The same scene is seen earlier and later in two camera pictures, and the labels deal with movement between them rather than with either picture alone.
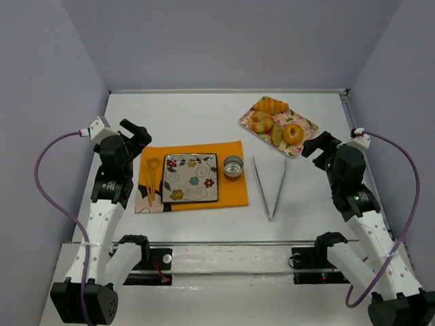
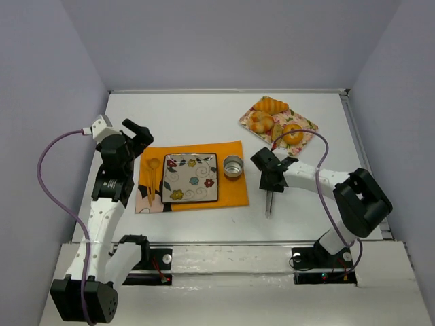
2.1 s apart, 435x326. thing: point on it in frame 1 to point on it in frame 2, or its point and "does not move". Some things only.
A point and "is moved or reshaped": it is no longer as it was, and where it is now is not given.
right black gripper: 323,151 to 272,174
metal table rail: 215,242 does not move
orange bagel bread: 298,136 does not move
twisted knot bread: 259,122 does not move
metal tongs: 270,215 is moved or reshaped
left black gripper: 132,140 does not move
